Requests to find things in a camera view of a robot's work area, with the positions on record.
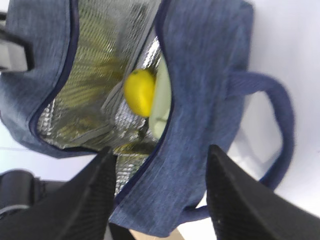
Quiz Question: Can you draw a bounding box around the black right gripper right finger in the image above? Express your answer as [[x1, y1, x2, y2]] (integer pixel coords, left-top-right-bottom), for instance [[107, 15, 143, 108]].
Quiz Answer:
[[205, 145, 320, 240]]

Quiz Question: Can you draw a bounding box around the dark blue lunch bag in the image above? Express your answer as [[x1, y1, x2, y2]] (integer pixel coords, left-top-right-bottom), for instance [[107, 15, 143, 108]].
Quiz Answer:
[[0, 0, 294, 237]]

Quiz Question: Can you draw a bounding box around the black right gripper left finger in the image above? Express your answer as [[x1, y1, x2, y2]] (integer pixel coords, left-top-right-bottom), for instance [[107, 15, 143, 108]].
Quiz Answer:
[[0, 147, 116, 240]]

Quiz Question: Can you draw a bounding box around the green lid glass container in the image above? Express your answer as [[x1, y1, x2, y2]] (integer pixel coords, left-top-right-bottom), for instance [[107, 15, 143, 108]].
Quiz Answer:
[[148, 53, 172, 140]]

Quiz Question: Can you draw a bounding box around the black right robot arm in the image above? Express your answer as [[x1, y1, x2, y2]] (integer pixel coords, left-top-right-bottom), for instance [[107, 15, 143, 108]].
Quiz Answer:
[[0, 145, 320, 240]]

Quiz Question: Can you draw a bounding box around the yellow lemon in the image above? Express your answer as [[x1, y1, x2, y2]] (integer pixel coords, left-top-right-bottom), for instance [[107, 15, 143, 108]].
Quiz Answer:
[[123, 69, 156, 118]]

